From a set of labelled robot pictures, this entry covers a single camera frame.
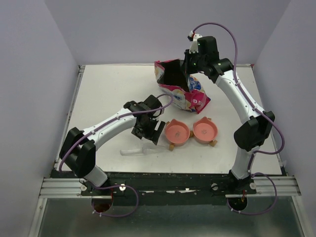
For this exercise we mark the pink left pet bowl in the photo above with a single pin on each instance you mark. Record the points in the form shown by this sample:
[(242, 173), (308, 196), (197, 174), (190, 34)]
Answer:
[(177, 132)]

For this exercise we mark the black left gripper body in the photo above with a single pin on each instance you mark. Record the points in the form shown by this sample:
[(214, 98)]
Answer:
[(146, 130)]

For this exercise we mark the pink right pet bowl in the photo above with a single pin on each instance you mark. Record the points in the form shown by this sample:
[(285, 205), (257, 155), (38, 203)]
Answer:
[(205, 131)]

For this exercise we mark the pink pet bowl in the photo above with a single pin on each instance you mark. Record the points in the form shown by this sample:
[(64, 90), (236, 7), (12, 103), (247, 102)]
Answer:
[(177, 132), (205, 131)]

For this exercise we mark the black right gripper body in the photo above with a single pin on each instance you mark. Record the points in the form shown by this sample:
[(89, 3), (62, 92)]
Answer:
[(196, 63)]

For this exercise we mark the clear plastic scoop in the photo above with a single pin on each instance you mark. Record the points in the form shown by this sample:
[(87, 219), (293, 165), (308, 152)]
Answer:
[(146, 149)]

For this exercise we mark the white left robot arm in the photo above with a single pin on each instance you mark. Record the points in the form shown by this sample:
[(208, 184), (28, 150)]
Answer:
[(79, 148)]

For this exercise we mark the pet food bag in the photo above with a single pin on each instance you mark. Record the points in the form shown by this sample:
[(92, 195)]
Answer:
[(187, 91)]

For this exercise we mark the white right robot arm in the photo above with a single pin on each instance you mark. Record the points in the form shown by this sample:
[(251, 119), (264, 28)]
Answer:
[(255, 121)]

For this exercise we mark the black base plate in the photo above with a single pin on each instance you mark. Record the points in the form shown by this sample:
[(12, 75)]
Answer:
[(160, 189)]

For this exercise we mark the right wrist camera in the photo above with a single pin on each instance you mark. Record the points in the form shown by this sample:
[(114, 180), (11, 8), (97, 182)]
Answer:
[(193, 37)]

